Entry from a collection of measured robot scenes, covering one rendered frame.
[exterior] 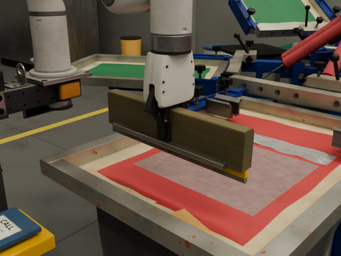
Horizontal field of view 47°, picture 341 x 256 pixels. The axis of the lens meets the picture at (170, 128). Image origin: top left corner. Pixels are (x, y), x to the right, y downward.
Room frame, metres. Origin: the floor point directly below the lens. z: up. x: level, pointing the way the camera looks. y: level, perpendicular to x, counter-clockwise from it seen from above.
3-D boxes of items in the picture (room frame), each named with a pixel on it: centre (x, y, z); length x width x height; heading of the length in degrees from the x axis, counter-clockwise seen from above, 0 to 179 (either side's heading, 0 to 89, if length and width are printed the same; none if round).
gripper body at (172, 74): (0.72, 0.00, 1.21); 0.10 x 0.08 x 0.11; 137
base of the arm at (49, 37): (1.08, 0.33, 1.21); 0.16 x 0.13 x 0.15; 50
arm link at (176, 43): (0.73, -0.01, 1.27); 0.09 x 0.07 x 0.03; 137
